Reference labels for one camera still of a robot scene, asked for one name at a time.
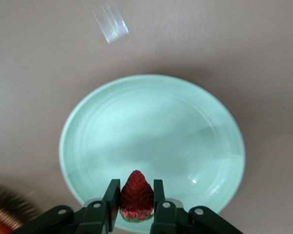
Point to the clear tape patch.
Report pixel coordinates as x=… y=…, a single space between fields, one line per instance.
x=111 y=23

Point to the brown wicker basket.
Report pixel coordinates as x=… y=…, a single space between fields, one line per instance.
x=7 y=202

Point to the brown table cover mat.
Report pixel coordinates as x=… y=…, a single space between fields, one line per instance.
x=27 y=97

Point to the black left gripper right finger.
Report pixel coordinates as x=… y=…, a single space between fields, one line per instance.
x=168 y=217

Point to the red strawberry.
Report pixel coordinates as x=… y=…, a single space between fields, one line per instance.
x=136 y=195

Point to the pale green round plate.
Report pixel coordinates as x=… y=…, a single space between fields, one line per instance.
x=149 y=134

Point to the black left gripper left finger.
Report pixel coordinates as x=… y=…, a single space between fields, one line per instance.
x=97 y=214

